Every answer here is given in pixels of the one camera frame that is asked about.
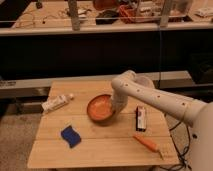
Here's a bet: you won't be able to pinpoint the orange ceramic bowl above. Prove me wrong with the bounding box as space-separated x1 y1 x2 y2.
87 94 115 125

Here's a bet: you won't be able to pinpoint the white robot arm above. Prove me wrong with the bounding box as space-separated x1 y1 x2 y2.
111 70 213 171

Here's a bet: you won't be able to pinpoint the translucent plastic cup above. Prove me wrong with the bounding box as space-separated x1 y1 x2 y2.
136 76 154 88

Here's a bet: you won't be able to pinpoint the white tube with cap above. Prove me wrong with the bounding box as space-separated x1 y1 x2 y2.
42 94 74 113

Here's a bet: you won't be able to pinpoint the blue sponge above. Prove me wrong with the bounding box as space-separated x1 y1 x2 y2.
61 126 81 148

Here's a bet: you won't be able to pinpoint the black object on bench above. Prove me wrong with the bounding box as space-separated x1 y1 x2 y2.
95 10 119 25

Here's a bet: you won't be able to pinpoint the orange object on bench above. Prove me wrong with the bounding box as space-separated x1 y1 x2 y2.
119 5 137 24

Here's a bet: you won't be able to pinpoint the orange handled tool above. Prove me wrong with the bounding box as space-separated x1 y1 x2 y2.
134 134 163 157

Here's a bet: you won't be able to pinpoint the grey metal post left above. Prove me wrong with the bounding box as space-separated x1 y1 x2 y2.
68 0 80 31

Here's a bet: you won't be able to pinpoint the grey metal post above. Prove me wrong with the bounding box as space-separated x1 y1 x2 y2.
68 0 80 31
159 0 173 28

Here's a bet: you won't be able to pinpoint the grey metal post right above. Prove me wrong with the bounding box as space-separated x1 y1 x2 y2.
159 0 173 28

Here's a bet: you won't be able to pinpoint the black floor cables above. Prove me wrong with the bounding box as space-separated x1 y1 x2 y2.
159 119 193 171

